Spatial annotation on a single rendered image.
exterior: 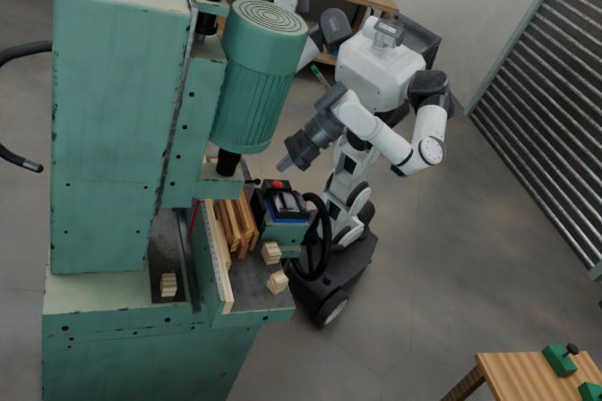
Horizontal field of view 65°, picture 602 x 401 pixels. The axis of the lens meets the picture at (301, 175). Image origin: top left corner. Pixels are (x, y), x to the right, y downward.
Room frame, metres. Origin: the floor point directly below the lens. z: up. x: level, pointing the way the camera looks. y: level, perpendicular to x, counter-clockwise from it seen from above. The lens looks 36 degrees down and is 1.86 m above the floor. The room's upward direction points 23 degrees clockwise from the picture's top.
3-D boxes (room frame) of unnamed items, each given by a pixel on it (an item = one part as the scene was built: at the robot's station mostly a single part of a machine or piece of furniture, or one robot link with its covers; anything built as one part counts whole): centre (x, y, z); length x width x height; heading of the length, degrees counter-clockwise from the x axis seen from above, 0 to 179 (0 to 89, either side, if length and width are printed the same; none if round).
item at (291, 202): (1.07, 0.02, 0.99); 0.13 x 0.11 x 0.06; 32
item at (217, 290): (0.94, 0.21, 0.93); 0.60 x 0.02 x 0.06; 32
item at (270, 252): (0.92, -0.01, 0.92); 0.05 x 0.04 x 0.04; 38
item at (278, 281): (0.83, -0.05, 0.92); 0.03 x 0.03 x 0.05; 55
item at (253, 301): (1.02, 0.09, 0.87); 0.61 x 0.30 x 0.06; 32
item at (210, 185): (0.97, 0.21, 1.03); 0.14 x 0.07 x 0.09; 122
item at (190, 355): (0.91, 0.29, 0.36); 0.58 x 0.45 x 0.71; 122
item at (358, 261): (1.87, -0.27, 0.19); 0.64 x 0.52 x 0.33; 152
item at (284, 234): (1.06, 0.01, 0.91); 0.15 x 0.14 x 0.09; 32
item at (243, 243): (0.97, 0.12, 0.93); 0.22 x 0.02 x 0.05; 32
